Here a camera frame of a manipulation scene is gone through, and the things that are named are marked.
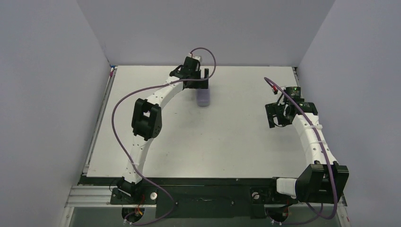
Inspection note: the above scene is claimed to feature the purple zippered umbrella case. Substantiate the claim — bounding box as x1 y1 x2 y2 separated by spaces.
196 88 210 107

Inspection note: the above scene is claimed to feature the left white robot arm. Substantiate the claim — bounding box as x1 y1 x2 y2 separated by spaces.
111 52 213 202

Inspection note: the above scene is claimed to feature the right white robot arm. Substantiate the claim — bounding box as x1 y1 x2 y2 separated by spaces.
265 87 349 204

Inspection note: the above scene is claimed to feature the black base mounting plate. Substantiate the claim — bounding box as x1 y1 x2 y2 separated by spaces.
78 175 297 222

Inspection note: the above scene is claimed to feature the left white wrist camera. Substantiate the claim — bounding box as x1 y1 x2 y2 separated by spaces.
187 53 202 63

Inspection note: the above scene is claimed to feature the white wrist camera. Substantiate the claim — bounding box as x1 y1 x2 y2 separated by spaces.
187 53 202 63
271 86 286 95

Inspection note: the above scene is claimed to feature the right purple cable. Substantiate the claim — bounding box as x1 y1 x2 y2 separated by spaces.
264 77 340 226

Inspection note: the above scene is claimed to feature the purple cable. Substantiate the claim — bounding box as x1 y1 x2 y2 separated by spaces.
111 47 217 226
264 77 340 226

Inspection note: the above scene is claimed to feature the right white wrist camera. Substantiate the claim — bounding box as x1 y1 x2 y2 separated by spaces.
271 86 286 95

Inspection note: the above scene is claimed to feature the aluminium left side rail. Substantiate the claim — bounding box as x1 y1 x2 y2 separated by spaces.
81 66 118 175

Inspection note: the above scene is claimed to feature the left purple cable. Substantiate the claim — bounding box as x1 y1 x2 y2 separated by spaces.
111 47 217 226

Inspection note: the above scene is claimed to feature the aluminium front rail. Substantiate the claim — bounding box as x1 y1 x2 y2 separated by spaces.
65 185 348 208

